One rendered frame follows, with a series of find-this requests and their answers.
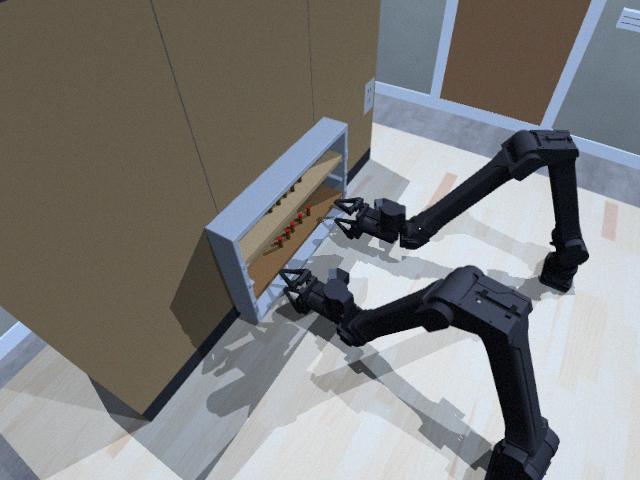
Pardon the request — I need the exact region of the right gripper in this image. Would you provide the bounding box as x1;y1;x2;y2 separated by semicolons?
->
334;197;380;240

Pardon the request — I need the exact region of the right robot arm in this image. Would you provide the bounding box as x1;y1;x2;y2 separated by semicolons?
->
364;130;589;291

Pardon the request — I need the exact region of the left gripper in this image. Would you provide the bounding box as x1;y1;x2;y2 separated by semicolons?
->
279;269;325;315

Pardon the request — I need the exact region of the light blue rectangular rack frame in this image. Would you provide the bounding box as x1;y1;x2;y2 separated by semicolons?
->
205;117;348;323

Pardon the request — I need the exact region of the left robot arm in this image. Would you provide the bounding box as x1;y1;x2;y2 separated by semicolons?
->
310;265;560;480

